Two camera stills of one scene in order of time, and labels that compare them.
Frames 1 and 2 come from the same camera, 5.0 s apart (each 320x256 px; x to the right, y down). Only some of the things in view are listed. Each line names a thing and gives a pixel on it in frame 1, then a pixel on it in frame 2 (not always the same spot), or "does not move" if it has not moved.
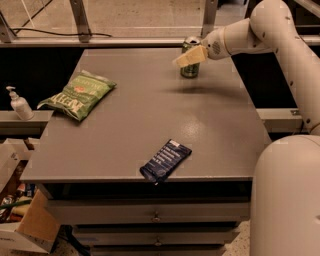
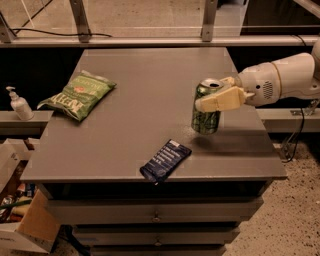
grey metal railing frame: (83, 38) does not move
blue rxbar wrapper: (170, 157) does not move
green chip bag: (81, 94) does not move
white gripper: (214, 44) → (258, 84)
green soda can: (193, 70) → (203, 122)
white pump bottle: (20, 105) does not move
